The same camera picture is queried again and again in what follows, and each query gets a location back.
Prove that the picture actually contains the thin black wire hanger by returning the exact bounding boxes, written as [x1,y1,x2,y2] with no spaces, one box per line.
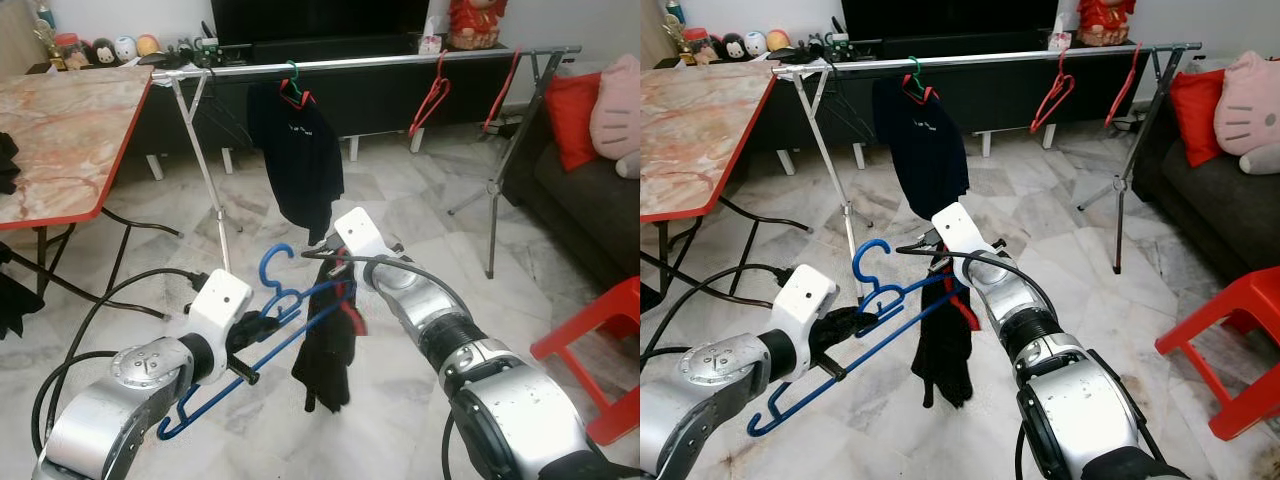
[195,70,251,151]
[815,65,871,146]

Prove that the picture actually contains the black garment red trim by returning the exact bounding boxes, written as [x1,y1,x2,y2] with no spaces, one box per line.
[292,255,369,414]
[912,255,976,409]

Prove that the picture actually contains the pink cat face pillow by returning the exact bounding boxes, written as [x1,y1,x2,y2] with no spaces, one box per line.
[590,55,640,161]
[1213,50,1280,156]

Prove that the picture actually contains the dark grey fabric sofa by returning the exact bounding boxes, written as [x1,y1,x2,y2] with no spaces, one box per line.
[500,70,640,291]
[1140,65,1280,286]

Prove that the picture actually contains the silver metal clothes rack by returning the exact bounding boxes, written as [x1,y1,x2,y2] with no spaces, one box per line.
[772,42,1203,276]
[152,45,583,279]

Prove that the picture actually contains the red plastic hanger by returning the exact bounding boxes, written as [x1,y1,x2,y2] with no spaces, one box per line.
[482,48,523,133]
[1105,45,1143,128]
[407,50,451,139]
[1030,45,1076,134]

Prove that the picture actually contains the black flat screen television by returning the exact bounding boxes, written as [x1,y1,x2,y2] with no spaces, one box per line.
[210,0,431,43]
[840,0,1061,39]

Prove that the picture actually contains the black remote control holder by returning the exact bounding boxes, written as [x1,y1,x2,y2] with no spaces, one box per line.
[165,35,219,66]
[795,30,846,61]

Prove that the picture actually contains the blue plastic hanger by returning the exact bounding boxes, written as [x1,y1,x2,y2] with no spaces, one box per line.
[157,243,358,441]
[747,238,966,438]

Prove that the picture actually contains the black low TV cabinet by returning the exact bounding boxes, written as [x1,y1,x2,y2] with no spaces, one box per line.
[130,40,546,161]
[760,35,1176,156]

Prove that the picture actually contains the red square cushion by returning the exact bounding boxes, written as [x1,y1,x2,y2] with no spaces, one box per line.
[545,72,604,171]
[1170,68,1229,166]

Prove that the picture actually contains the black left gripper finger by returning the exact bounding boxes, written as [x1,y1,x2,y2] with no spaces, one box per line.
[250,308,293,343]
[838,303,886,339]

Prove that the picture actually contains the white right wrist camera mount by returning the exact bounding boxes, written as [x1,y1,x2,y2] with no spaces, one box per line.
[930,203,1001,286]
[333,208,401,291]

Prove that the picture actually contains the red plastic stool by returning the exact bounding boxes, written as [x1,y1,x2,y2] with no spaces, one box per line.
[530,277,640,446]
[1155,265,1280,441]

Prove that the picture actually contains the navy shirt red collar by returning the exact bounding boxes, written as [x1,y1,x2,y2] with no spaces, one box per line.
[872,75,969,223]
[247,80,346,244]

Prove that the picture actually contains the marble pattern folding table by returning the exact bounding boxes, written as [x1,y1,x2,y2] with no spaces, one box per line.
[0,67,186,321]
[640,62,811,301]

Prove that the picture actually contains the red laughing Buddha statue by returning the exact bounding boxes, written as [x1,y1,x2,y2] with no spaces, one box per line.
[1075,0,1136,46]
[447,0,508,51]

